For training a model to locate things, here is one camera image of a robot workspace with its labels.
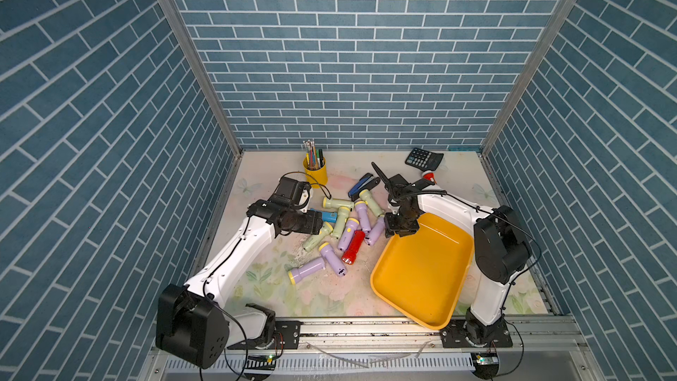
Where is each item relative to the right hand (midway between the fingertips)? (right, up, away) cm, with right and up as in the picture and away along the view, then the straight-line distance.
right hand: (392, 235), depth 90 cm
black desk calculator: (+18, +27, +26) cm, 42 cm away
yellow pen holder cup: (-28, +20, +13) cm, 37 cm away
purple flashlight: (-10, +8, +10) cm, 16 cm away
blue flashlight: (-22, +5, +7) cm, 24 cm away
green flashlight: (-6, +10, +10) cm, 15 cm away
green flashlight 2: (-18, +6, +7) cm, 20 cm away
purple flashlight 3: (-14, +2, +4) cm, 15 cm away
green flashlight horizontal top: (-21, +10, +10) cm, 25 cm away
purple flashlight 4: (-20, -7, -4) cm, 22 cm away
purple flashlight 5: (-27, -9, -5) cm, 29 cm away
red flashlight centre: (-14, -4, -1) cm, 15 cm away
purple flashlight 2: (-6, +1, +2) cm, 6 cm away
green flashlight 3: (-23, +1, +2) cm, 23 cm away
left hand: (-24, +6, -8) cm, 26 cm away
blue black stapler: (-8, +17, +18) cm, 26 cm away
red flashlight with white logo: (+18, +20, +19) cm, 33 cm away
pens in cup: (-29, +27, +13) cm, 42 cm away
